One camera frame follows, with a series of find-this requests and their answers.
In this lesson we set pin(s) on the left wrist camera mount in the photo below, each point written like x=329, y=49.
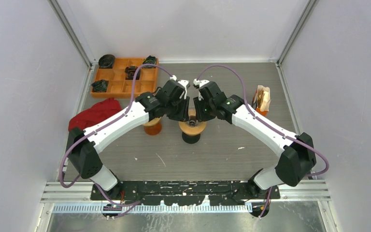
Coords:
x=183, y=84

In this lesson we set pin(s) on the orange glass carafe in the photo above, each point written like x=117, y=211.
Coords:
x=153, y=127

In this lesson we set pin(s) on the red cloth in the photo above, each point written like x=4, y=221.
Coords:
x=95, y=114

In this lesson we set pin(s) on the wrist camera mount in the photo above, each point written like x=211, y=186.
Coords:
x=198, y=84
x=183, y=84

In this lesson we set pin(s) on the green coil top right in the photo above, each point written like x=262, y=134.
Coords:
x=149, y=62

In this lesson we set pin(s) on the red black carafe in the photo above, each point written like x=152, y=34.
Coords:
x=190, y=139

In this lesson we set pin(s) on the orange wooden compartment tray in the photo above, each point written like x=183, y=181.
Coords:
x=118, y=84

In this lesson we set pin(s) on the clear glass dripper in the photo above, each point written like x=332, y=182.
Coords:
x=192, y=122

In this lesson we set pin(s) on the green coil bottom left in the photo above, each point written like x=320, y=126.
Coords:
x=100, y=86

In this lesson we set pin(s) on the orange coffee filter box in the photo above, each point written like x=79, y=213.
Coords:
x=261, y=100

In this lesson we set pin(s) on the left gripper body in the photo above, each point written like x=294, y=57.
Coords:
x=168, y=113

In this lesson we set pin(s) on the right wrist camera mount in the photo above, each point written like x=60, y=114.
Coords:
x=198, y=84

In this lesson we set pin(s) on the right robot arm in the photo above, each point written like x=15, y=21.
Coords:
x=295, y=152

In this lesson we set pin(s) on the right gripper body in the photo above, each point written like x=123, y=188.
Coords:
x=214, y=114

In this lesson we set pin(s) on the green coil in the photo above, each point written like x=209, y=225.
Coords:
x=100, y=86
x=149, y=62

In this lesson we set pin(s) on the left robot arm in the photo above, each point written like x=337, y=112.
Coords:
x=87, y=144

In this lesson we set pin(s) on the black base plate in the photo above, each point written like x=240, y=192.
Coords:
x=186, y=193

